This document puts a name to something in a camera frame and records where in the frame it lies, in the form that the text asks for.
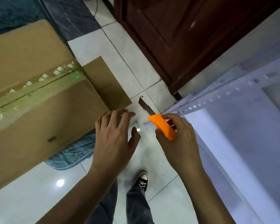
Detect person's left hand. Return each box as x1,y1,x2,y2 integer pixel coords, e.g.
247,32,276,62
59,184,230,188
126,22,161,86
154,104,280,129
90,109,141,178

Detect black and white sneaker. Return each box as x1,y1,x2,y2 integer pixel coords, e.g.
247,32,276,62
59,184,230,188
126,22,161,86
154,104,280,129
134,172,149,193

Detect small printed brown carton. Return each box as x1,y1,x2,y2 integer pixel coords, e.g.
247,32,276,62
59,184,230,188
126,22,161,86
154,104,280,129
0,19,132,192

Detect person's right hand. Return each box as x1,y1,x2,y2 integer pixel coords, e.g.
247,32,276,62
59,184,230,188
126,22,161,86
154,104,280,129
155,113,203,175

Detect teal fabric chair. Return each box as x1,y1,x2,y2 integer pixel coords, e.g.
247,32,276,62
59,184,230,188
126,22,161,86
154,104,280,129
0,0,52,38

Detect person's left forearm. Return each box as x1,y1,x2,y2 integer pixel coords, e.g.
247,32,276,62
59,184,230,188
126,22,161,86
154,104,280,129
37,166,117,224

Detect person's right forearm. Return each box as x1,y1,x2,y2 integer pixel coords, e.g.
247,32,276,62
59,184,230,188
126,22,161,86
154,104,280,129
179,165,236,224

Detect person's grey trouser legs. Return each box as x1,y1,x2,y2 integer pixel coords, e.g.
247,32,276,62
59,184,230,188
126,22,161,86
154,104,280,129
86,180,155,224

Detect orange utility knife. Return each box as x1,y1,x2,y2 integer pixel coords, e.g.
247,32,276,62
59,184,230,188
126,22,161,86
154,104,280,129
138,97,177,141

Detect white metal shelving rack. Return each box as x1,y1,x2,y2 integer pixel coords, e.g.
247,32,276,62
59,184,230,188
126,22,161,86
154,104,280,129
163,37,280,224

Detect dark wooden door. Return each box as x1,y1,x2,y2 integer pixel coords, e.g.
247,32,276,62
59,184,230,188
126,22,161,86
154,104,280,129
113,0,280,95

